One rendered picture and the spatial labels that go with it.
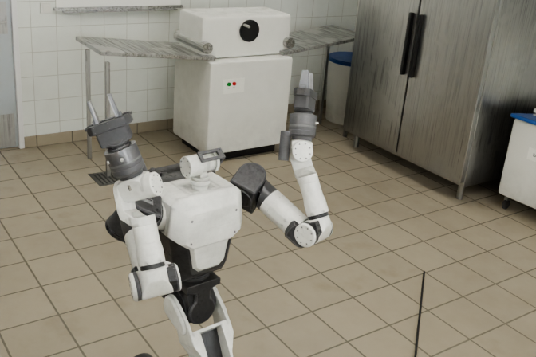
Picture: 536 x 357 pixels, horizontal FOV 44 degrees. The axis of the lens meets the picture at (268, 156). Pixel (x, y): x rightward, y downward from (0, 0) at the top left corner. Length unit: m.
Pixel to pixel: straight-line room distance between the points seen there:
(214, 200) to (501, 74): 3.49
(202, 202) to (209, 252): 0.18
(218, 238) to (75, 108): 3.93
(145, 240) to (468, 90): 3.70
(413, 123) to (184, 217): 3.72
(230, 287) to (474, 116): 2.29
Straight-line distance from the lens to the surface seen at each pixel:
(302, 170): 2.17
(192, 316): 2.27
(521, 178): 5.28
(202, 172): 2.07
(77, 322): 3.65
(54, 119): 5.90
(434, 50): 5.33
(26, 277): 4.05
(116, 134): 1.76
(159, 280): 1.80
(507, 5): 5.07
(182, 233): 2.04
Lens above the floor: 2.10
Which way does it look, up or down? 21 degrees down
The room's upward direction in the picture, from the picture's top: 5 degrees clockwise
